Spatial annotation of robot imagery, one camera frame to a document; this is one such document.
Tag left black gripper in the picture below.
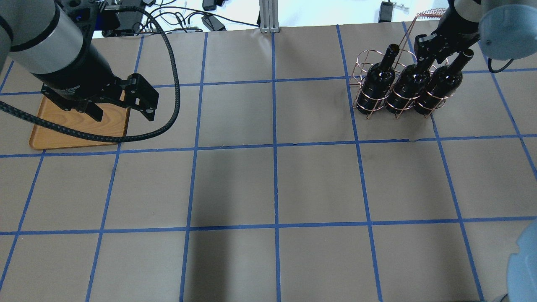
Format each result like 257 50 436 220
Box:
32 41 159 122

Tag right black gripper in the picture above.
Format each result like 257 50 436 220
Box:
414 6 481 63

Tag black wine bottle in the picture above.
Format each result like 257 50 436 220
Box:
356 44 400 115
414 48 474 116
386 55 435 117

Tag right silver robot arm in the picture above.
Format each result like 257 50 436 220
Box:
414 0 537 62

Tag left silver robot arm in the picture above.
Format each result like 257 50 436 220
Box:
1 0 159 122

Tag wooden tray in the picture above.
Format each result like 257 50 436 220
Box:
29 97 130 150

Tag black power adapter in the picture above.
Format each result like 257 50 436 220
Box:
378 0 394 23

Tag copper wire bottle basket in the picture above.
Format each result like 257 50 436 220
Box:
349 8 447 119

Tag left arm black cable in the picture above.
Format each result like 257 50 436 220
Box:
0 6 181 143

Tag aluminium frame post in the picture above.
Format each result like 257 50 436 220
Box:
259 0 280 33

